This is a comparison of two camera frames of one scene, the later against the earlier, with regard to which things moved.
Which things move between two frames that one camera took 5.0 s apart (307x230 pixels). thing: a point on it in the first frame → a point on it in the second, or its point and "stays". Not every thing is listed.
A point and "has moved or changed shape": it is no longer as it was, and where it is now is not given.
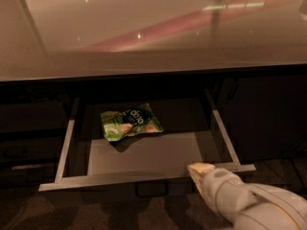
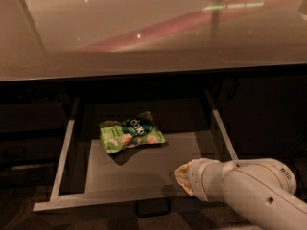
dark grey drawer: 31,149 stays
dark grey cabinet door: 264,116 stays
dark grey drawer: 143,139 has moved or changed shape
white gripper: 227,187 → 198,177
